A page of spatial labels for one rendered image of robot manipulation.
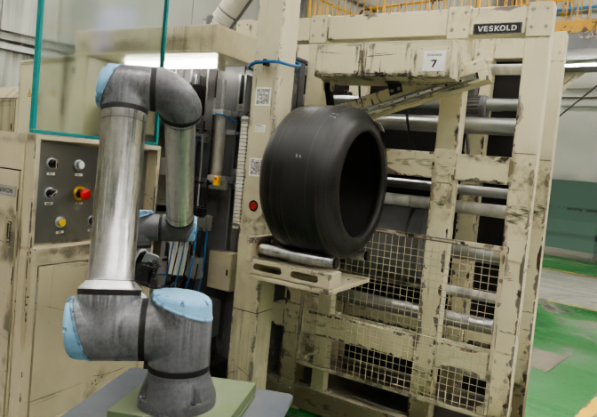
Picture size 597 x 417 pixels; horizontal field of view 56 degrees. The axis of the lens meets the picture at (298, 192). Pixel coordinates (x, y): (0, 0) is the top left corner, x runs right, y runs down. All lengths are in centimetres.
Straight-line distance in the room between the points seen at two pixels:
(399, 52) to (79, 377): 173
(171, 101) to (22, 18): 1004
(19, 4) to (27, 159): 958
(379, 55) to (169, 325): 148
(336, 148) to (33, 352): 122
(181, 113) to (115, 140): 19
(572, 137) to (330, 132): 964
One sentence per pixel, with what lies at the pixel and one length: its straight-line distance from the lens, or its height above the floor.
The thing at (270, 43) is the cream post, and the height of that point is 173.
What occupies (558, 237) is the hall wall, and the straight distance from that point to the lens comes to 1139.
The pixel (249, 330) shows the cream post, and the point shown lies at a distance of 242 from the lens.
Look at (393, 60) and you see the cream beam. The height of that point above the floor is 170.
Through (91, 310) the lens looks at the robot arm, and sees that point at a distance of 141.
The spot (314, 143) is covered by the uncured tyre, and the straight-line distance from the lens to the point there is 198.
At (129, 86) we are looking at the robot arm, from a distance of 150.
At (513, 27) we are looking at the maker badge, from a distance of 262.
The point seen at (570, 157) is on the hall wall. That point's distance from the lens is 1143.
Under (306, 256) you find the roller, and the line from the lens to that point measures 213.
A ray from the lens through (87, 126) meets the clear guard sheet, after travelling 212.
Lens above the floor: 125
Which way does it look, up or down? 3 degrees down
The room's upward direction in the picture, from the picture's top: 5 degrees clockwise
